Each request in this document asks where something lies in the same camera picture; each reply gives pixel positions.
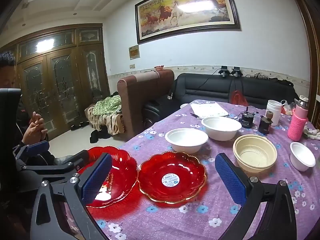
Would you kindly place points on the small red dish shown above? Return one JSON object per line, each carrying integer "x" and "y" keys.
{"x": 159, "y": 68}

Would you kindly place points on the dark brown jar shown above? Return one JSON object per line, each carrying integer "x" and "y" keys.
{"x": 265, "y": 126}

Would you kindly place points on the brown spotted blanket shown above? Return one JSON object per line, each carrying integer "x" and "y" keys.
{"x": 112, "y": 123}

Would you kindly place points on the beige plastic bowl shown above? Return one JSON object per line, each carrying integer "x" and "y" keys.
{"x": 255, "y": 152}

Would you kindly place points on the wooden door frame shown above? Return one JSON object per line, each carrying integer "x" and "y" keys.
{"x": 311, "y": 42}

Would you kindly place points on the white paper sheets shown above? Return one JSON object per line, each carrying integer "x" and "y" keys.
{"x": 208, "y": 110}

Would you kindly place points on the wooden glass-panel doors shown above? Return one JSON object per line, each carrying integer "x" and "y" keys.
{"x": 62, "y": 80}

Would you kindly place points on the white gloves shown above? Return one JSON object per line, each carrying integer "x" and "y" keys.
{"x": 312, "y": 133}

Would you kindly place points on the purple floral tablecloth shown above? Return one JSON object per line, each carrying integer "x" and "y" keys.
{"x": 175, "y": 220}

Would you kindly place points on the black round device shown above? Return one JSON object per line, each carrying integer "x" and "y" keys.
{"x": 247, "y": 122}

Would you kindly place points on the small deep white bowl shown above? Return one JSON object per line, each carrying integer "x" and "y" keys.
{"x": 301, "y": 155}

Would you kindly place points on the white cup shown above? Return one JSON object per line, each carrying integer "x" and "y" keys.
{"x": 275, "y": 112}

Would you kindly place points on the red plastic bag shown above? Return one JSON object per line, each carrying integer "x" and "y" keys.
{"x": 238, "y": 98}

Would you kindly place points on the brown armchair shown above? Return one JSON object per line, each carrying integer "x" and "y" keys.
{"x": 145, "y": 92}

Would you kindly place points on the black leather sofa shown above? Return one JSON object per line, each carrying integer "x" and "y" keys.
{"x": 205, "y": 85}

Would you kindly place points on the black shoe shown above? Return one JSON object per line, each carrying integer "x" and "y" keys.
{"x": 75, "y": 127}
{"x": 84, "y": 124}

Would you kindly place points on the small wall calendar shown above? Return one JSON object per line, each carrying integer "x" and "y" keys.
{"x": 133, "y": 52}

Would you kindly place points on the black clothing heap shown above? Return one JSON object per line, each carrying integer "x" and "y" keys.
{"x": 98, "y": 135}

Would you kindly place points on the framed horse painting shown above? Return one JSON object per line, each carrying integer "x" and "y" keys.
{"x": 185, "y": 10}

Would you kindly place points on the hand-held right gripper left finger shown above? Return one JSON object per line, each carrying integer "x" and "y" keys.
{"x": 96, "y": 180}

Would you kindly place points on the red plate with sticker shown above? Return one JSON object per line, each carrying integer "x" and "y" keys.
{"x": 155, "y": 177}

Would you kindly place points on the green patterned blanket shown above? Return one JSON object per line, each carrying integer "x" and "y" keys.
{"x": 107, "y": 103}

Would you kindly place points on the pink cup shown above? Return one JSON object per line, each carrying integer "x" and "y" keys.
{"x": 297, "y": 125}

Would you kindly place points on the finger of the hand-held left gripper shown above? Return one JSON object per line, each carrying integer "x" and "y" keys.
{"x": 37, "y": 148}
{"x": 62, "y": 166}

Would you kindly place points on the dark clothes pile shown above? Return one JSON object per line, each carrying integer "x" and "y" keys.
{"x": 272, "y": 78}

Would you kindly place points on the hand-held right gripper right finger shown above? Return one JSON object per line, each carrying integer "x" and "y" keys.
{"x": 230, "y": 180}

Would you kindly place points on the large white bowl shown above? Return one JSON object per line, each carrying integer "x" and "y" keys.
{"x": 221, "y": 126}

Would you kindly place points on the medium white bowl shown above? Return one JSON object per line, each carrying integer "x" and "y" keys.
{"x": 186, "y": 137}

